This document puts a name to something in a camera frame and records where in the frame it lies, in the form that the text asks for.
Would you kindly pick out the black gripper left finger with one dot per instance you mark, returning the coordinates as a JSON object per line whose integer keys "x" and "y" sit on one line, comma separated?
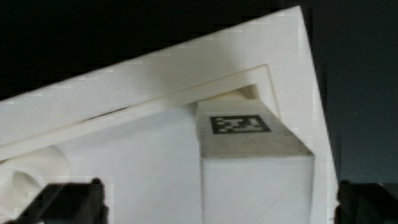
{"x": 68, "y": 204}

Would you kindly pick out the white table leg with tag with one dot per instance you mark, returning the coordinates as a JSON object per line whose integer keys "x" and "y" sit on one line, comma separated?
{"x": 256, "y": 164}

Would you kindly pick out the white square tabletop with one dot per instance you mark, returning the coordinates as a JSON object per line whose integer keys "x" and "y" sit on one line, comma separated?
{"x": 107, "y": 125}

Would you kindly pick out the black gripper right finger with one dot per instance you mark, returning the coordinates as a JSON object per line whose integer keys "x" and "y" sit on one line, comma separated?
{"x": 368, "y": 203}

